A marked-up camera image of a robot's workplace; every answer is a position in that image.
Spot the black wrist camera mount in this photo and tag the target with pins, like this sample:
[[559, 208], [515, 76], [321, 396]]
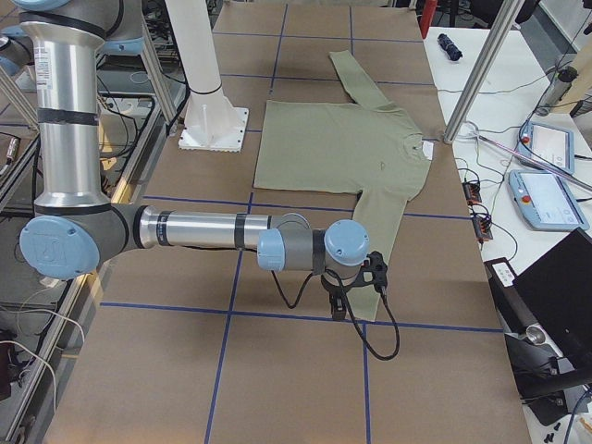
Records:
[[374, 272]]

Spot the upper orange black electronics module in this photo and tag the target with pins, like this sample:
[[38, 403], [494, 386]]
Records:
[[471, 190]]

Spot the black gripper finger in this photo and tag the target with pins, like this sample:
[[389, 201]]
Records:
[[338, 310]]

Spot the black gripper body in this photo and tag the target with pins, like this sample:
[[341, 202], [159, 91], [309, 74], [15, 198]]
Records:
[[337, 294]]

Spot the teach pendant tablet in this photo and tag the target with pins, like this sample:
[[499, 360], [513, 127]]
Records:
[[547, 144], [545, 201]]

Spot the aluminium frame post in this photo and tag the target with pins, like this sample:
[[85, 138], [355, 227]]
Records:
[[496, 37]]

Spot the olive green long-sleeve shirt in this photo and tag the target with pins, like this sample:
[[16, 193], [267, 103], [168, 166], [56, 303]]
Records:
[[370, 147]]

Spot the white central pedestal column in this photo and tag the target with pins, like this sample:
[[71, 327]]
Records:
[[211, 122]]

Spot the orange black electronics module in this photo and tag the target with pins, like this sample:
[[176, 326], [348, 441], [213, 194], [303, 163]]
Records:
[[471, 190], [482, 226]]

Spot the grey metal bottle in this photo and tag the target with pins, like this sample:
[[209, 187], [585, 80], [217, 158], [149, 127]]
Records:
[[560, 84]]

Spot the lower teach pendant tablet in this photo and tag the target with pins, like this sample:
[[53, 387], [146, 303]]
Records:
[[545, 201]]

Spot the rolled dark blue cloth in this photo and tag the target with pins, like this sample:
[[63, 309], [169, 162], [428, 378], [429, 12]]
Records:
[[452, 51]]

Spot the white shirt hang tag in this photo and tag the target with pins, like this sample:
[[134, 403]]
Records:
[[428, 148]]

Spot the upper teach pendant tablet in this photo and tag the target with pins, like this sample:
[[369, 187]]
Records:
[[547, 144]]

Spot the lower orange black electronics module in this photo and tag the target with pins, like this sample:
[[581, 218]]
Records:
[[482, 226]]

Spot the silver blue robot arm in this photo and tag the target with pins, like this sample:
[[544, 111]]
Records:
[[76, 227]]

